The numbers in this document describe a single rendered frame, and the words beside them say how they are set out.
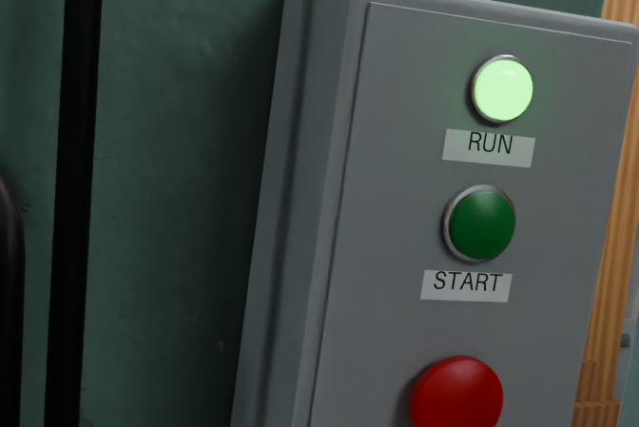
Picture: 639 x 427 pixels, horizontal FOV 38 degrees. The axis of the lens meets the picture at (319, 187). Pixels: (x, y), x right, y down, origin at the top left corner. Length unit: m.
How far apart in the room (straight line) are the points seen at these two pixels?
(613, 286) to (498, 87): 2.03
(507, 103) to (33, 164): 0.15
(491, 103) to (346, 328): 0.08
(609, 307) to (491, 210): 2.02
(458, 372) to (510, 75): 0.09
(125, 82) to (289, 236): 0.07
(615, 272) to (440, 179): 2.02
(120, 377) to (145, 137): 0.08
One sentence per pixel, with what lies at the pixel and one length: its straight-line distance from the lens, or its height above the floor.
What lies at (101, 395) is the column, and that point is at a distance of 0.33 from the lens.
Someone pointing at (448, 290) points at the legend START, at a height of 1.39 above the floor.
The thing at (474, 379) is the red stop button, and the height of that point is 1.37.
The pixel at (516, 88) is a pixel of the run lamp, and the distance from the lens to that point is 0.28.
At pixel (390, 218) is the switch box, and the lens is 0.27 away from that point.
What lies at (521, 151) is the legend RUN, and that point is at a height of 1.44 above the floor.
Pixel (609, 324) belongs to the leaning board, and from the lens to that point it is 2.31.
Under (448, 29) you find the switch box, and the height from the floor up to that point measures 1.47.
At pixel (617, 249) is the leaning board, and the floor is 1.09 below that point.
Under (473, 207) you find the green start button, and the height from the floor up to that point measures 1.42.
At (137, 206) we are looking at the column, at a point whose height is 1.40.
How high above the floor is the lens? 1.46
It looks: 9 degrees down
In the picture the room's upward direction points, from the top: 8 degrees clockwise
